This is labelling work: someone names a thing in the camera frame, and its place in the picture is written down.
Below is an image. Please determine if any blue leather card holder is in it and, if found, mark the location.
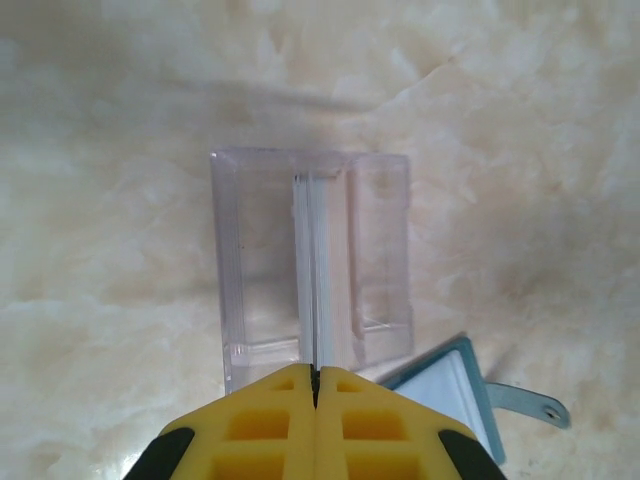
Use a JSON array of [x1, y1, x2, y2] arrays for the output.
[[377, 335, 572, 466]]

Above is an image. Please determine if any stack of credit cards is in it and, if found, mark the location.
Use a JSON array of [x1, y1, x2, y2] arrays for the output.
[[291, 172, 347, 369]]

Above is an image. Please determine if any clear acrylic card box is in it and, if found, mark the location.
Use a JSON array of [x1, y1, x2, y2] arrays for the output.
[[208, 147, 417, 396]]

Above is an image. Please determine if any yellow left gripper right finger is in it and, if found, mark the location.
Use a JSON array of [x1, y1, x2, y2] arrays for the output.
[[317, 366, 506, 480]]

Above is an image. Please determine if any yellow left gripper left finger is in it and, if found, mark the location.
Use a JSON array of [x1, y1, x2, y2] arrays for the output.
[[124, 363, 319, 480]]

